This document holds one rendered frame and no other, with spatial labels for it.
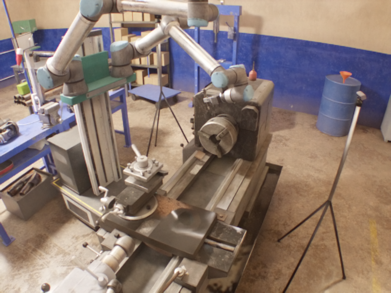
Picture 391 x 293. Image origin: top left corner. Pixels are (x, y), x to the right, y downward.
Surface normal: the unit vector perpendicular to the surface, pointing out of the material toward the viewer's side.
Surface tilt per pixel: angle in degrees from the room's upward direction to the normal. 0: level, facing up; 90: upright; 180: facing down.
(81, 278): 0
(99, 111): 90
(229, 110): 90
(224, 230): 0
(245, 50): 90
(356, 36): 90
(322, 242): 0
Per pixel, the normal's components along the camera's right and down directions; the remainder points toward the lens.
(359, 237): 0.00, -0.86
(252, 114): -0.43, 0.46
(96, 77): 0.84, 0.28
